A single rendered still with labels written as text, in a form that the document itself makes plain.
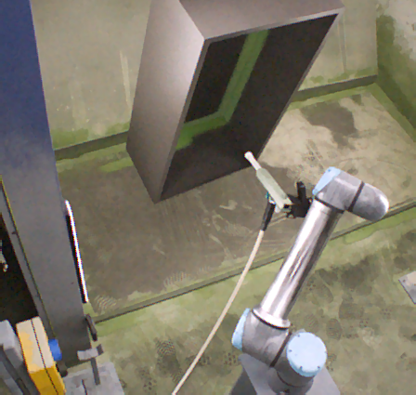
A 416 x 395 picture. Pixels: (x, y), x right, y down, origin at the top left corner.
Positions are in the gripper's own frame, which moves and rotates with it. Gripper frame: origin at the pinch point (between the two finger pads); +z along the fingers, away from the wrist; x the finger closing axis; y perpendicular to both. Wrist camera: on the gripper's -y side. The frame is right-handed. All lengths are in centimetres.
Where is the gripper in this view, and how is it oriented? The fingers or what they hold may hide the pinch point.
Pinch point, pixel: (271, 197)
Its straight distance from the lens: 228.4
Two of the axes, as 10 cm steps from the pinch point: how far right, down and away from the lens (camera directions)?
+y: -2.9, 8.5, 4.3
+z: -9.2, -1.1, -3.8
